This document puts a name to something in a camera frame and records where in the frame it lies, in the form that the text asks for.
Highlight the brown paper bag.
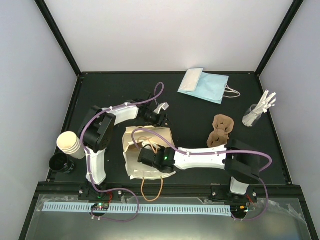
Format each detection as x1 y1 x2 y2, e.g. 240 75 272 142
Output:
121 125 176 202

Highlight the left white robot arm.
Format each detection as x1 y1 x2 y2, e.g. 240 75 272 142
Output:
79 100 174 200

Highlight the left small circuit board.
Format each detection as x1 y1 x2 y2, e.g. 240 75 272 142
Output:
91 203 110 211

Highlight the blue paper bag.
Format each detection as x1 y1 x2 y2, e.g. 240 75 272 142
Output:
178 69 241 105

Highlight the right black frame post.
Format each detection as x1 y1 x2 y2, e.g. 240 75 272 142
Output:
255 0 304 77

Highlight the small circuit board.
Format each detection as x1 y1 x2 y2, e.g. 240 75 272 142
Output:
230 205 256 213
91 203 110 211

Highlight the left black frame post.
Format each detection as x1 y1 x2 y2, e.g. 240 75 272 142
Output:
34 0 82 77

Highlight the black cup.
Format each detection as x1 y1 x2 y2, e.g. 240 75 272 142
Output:
49 152 75 174

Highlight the black frame post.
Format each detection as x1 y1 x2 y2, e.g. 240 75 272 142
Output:
255 0 304 77
34 0 82 77

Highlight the right small circuit board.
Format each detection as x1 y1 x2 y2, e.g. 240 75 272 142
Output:
230 205 256 213

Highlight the paper cup stack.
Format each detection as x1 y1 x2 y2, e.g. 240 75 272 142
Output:
56 131 86 160

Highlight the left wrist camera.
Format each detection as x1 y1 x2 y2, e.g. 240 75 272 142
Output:
154 102 170 114

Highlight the light blue cable duct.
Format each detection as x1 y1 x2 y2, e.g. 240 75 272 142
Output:
42 202 231 217

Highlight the black mounting rail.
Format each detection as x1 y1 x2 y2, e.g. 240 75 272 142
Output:
35 181 230 201

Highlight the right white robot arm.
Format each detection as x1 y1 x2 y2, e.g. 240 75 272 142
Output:
137 139 260 202

